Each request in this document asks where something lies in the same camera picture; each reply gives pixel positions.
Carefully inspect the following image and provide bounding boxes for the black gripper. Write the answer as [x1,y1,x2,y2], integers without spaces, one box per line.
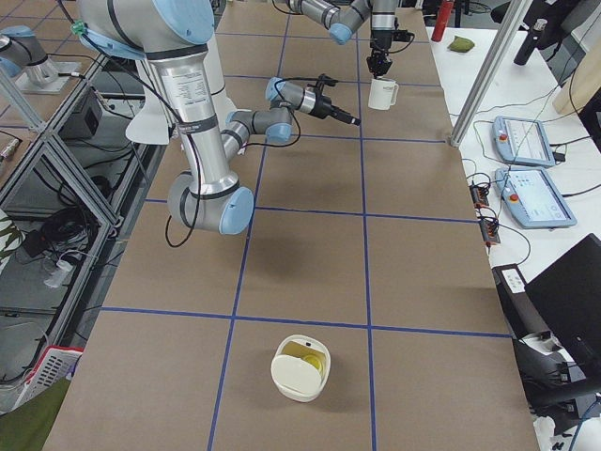
[312,93,361,126]
[366,29,413,77]

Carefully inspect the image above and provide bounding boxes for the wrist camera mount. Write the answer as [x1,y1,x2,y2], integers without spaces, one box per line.
[306,73,339,97]

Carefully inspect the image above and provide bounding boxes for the blue teach pendant far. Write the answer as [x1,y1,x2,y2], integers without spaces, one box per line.
[491,116,556,167]

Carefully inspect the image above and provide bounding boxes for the blue teach pendant near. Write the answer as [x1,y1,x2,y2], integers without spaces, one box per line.
[495,166,578,229]

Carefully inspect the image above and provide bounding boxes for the white ribbed mug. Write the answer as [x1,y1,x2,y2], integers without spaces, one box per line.
[368,78,399,111]

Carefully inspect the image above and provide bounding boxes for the green cloth pouch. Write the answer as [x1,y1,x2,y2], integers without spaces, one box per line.
[447,36,475,54]

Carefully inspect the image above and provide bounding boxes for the white plastic basket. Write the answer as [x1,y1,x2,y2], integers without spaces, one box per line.
[1,346,84,414]

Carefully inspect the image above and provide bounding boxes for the aluminium frame post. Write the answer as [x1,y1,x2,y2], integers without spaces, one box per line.
[449,0,532,148]

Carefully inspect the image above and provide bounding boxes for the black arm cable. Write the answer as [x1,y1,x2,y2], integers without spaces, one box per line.
[163,77,330,249]

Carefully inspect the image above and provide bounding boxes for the red cylinder bottle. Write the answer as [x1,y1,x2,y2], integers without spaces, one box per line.
[431,0,455,42]

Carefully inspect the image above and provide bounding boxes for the blue teach pendant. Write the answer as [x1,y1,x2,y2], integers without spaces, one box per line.
[495,166,578,229]
[491,116,556,167]

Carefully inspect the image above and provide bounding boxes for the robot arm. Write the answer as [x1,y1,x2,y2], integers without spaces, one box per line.
[285,0,415,79]
[77,1,361,235]

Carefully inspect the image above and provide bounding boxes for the lemon slice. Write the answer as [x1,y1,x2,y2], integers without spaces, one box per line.
[301,354,324,376]

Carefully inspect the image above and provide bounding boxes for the black office chair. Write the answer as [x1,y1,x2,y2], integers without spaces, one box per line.
[492,234,600,431]

